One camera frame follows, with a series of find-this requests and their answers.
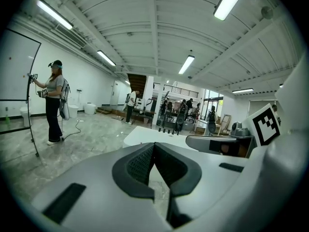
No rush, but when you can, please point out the round ceiling detector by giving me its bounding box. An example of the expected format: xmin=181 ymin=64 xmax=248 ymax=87
xmin=260 ymin=5 xmax=274 ymax=20

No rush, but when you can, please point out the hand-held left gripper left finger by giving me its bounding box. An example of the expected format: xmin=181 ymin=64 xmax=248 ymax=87
xmin=31 ymin=142 xmax=155 ymax=226

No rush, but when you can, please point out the grey gripper camera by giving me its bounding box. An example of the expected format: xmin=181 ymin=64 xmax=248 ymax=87
xmin=229 ymin=121 xmax=252 ymax=138

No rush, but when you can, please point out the white table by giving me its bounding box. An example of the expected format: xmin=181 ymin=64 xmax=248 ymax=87
xmin=122 ymin=126 xmax=201 ymax=152

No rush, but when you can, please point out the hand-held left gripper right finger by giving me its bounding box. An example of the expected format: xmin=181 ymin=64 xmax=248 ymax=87
xmin=154 ymin=142 xmax=265 ymax=228

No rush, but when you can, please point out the black table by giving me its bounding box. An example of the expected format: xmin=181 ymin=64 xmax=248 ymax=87
xmin=131 ymin=109 xmax=157 ymax=127

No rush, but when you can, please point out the group of people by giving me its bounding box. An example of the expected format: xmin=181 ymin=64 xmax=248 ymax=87
xmin=160 ymin=97 xmax=218 ymax=125

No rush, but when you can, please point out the black floor cable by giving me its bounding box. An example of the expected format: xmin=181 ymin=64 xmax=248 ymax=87
xmin=60 ymin=119 xmax=84 ymax=141

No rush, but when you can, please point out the brown staircase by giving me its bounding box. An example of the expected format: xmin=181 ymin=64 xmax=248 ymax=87
xmin=126 ymin=73 xmax=148 ymax=99

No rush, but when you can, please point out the wooden chair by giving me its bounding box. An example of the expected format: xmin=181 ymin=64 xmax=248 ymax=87
xmin=219 ymin=114 xmax=232 ymax=133

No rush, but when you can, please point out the grey office chair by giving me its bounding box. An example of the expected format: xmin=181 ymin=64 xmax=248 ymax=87
xmin=206 ymin=121 xmax=217 ymax=136

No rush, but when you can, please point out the long ceiling light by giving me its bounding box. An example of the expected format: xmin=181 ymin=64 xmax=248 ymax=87
xmin=96 ymin=49 xmax=117 ymax=67
xmin=231 ymin=87 xmax=254 ymax=94
xmin=36 ymin=0 xmax=74 ymax=30
xmin=213 ymin=0 xmax=249 ymax=21
xmin=178 ymin=54 xmax=196 ymax=75

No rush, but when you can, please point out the black office chair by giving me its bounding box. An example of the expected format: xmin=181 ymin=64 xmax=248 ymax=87
xmin=174 ymin=113 xmax=187 ymax=135

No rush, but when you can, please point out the whiteboard on black stand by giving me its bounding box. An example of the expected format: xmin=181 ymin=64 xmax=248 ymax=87
xmin=0 ymin=28 xmax=42 ymax=158

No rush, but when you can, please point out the white door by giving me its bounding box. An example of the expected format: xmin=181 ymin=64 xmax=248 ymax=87
xmin=110 ymin=80 xmax=124 ymax=106

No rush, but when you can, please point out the white toilet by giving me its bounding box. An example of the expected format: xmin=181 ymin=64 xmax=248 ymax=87
xmin=84 ymin=102 xmax=97 ymax=116
xmin=69 ymin=104 xmax=80 ymax=119
xmin=19 ymin=106 xmax=32 ymax=128

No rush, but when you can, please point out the ceiling air vent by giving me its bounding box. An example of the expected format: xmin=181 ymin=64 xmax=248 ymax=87
xmin=55 ymin=23 xmax=87 ymax=49

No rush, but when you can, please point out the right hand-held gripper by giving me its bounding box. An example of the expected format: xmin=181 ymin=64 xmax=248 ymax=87
xmin=185 ymin=54 xmax=309 ymax=227

